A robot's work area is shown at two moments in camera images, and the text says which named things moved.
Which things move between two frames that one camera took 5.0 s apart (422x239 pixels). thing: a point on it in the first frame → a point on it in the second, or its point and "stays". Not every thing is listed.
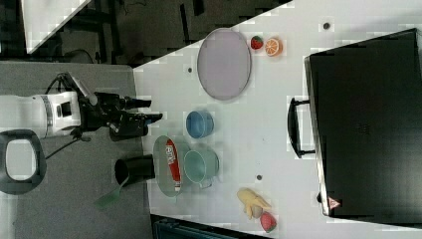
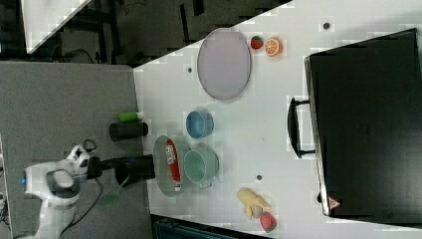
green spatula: (110, 196) stays
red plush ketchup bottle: (173, 162) stays
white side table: (43, 18) stays
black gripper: (109, 111) → (96, 165)
